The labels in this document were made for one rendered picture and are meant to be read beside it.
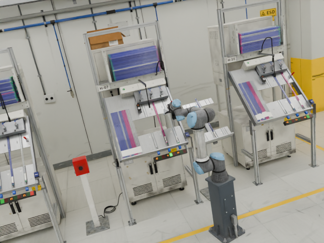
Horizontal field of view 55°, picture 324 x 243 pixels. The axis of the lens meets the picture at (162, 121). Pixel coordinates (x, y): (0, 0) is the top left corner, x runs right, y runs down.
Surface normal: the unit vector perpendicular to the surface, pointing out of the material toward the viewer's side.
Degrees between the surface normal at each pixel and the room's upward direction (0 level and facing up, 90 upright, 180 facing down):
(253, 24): 90
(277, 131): 90
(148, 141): 47
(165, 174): 90
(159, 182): 90
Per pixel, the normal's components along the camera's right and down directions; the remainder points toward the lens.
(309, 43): -0.95, 0.24
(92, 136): 0.26, 0.26
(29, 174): 0.07, -0.45
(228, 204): 0.48, 0.19
